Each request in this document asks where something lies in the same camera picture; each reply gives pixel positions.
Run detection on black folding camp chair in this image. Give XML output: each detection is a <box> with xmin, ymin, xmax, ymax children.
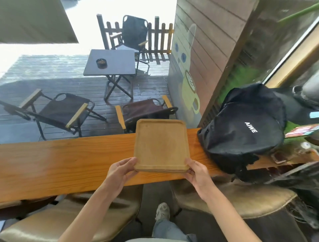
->
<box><xmin>109</xmin><ymin>15</ymin><xmax>150</xmax><ymax>74</ymax></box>

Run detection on beige hanging sign board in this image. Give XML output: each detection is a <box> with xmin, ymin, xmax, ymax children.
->
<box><xmin>0</xmin><ymin>0</ymin><xmax>79</xmax><ymax>44</ymax></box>

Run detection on person's right hand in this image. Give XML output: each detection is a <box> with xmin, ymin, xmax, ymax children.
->
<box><xmin>184</xmin><ymin>158</ymin><xmax>216</xmax><ymax>202</ymax></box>

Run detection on grey folding outdoor table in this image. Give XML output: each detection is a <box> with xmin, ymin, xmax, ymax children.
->
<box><xmin>83</xmin><ymin>49</ymin><xmax>136</xmax><ymax>100</ymax></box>

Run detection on black backpack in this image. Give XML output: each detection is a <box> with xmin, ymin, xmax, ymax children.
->
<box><xmin>197</xmin><ymin>83</ymin><xmax>287</xmax><ymax>175</ymax></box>

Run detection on person's blue jeans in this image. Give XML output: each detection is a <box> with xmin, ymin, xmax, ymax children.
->
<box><xmin>152</xmin><ymin>219</ymin><xmax>197</xmax><ymax>242</ymax></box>

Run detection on dark folding chair wooden armrests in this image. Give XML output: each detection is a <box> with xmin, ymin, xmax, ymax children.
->
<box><xmin>0</xmin><ymin>88</ymin><xmax>107</xmax><ymax>141</ymax></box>
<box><xmin>114</xmin><ymin>95</ymin><xmax>179</xmax><ymax>133</ymax></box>

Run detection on black jacket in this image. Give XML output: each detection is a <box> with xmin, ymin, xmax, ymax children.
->
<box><xmin>271</xmin><ymin>86</ymin><xmax>319</xmax><ymax>126</ymax></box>

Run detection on person's white shirt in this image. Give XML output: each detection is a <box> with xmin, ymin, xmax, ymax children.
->
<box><xmin>126</xmin><ymin>238</ymin><xmax>189</xmax><ymax>242</ymax></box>

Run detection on person's right forearm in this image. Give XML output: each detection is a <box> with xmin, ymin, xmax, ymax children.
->
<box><xmin>203</xmin><ymin>189</ymin><xmax>262</xmax><ymax>242</ymax></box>

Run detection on person's left forearm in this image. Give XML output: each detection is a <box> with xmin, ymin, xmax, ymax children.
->
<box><xmin>57</xmin><ymin>185</ymin><xmax>119</xmax><ymax>242</ymax></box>

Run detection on grey outdoor mat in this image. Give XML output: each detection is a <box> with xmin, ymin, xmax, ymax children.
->
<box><xmin>0</xmin><ymin>121</ymin><xmax>42</xmax><ymax>144</ymax></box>

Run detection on colourful booklet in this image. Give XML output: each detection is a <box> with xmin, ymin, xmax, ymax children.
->
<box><xmin>285</xmin><ymin>124</ymin><xmax>319</xmax><ymax>138</ymax></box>

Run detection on person's left hand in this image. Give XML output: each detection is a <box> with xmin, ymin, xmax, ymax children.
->
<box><xmin>103</xmin><ymin>157</ymin><xmax>139</xmax><ymax>197</ymax></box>

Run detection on person's right white sneaker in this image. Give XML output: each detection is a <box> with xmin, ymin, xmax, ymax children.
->
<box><xmin>155</xmin><ymin>202</ymin><xmax>170</xmax><ymax>221</ymax></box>

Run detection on wooden picket fence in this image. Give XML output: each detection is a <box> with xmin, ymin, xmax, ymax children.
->
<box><xmin>96</xmin><ymin>14</ymin><xmax>174</xmax><ymax>65</ymax></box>

